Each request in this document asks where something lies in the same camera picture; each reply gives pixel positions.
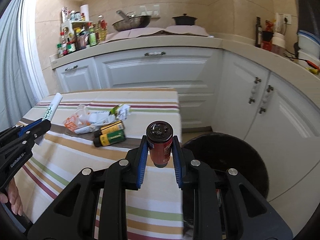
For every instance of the black lidded pot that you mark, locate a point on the black lidded pot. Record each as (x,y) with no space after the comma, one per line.
(184,20)

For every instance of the white spice rack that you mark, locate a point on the white spice rack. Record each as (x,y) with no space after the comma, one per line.
(71,25)

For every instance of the striped tablecloth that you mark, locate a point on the striped tablecloth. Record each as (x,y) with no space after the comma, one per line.
(75,160)

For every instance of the white wall socket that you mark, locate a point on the white wall socket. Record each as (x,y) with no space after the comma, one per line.
(286,19)

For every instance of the green label small bottle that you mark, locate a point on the green label small bottle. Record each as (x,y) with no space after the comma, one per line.
(112,138)

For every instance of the white wall rack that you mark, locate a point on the white wall rack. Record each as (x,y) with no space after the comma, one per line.
(150,10)

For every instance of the steel wok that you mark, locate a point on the steel wok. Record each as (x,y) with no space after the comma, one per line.
(132,22)

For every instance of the cluster of condiment bottles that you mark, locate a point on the cluster of condiment bottles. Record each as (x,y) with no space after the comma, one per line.
(85,37)

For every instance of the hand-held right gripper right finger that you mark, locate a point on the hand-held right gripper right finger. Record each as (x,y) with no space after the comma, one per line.
(177,162)

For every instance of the beige kitchen counter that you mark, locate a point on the beige kitchen counter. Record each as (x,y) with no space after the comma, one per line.
(175,43)

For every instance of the clear plastic bag orange print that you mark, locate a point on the clear plastic bag orange print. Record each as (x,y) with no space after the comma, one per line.
(75,121)

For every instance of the dark hanging cloth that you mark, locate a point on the dark hanging cloth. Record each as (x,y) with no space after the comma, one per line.
(307,10)

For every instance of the white paper towel roll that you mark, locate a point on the white paper towel roll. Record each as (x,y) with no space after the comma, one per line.
(85,12)

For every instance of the yellow label small bottle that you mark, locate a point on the yellow label small bottle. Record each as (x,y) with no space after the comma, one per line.
(111,128)

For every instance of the black round trash bin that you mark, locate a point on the black round trash bin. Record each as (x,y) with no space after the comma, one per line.
(225,150)

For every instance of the person's left hand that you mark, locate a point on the person's left hand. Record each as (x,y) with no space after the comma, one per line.
(15,197)

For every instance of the black cup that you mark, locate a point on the black cup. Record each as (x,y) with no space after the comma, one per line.
(267,36)

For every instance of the dark glass oil bottle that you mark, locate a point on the dark glass oil bottle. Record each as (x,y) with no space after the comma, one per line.
(258,33)

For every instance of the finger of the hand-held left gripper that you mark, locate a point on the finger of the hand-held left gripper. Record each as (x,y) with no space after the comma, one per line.
(28,126)
(41,128)

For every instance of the red ornament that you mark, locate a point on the red ornament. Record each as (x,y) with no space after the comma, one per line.
(269,25)

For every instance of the red label dark bottle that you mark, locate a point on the red label dark bottle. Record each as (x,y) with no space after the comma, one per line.
(160,150)

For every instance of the red utensil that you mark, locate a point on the red utensil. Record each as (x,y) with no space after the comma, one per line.
(311,63)

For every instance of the white door frame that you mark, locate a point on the white door frame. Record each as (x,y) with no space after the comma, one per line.
(35,55)

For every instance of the grey curtain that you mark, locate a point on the grey curtain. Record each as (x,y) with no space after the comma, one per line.
(15,67)

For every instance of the wide white cabinet front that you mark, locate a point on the wide white cabinet front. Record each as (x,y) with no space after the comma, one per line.
(155,72)

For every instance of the pale stove cover sheet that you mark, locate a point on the pale stove cover sheet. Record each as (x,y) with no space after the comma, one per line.
(150,33)

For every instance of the white tube green print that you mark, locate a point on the white tube green print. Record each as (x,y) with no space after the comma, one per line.
(53,105)

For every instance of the white lidded jar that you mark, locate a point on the white lidded jar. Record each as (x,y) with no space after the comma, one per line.
(278,42)

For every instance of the stack of white plastic containers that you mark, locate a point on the stack of white plastic containers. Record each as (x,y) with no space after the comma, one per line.
(308,45)

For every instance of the red container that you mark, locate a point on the red container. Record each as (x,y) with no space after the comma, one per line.
(266,45)

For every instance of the small white cabinet door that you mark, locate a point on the small white cabinet door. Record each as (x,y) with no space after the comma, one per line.
(75,77)

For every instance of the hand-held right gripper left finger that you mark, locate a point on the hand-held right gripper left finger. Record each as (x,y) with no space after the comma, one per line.
(141,162)

